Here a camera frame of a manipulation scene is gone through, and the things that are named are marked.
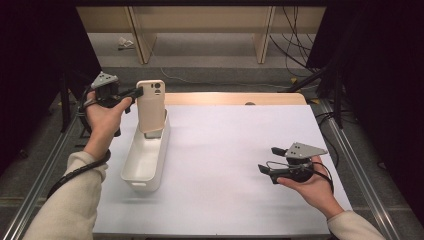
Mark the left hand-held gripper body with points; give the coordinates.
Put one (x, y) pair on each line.
(106, 88)

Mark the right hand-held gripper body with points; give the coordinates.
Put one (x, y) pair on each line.
(303, 150)

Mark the beige phone case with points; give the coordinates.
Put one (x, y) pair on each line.
(151, 110)

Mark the white plastic storage box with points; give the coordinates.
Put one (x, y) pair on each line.
(143, 163)

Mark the person's left hand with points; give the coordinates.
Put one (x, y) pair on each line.
(103, 126)

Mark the person's right hand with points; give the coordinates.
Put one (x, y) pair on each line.
(316, 191)

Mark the black metal stand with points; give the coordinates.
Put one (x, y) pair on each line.
(65, 106)
(338, 100)

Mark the crumpled white paper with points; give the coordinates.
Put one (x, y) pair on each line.
(125, 42)

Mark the yellow tape piece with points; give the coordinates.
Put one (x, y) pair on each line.
(293, 80)
(314, 101)

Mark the white table sheet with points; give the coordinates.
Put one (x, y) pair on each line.
(220, 200)

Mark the light wooden table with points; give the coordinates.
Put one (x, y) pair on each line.
(233, 98)

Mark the light wooden shelf unit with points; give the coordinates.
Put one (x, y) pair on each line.
(200, 20)

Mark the metal floor rail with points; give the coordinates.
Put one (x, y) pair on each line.
(33, 196)
(360, 173)

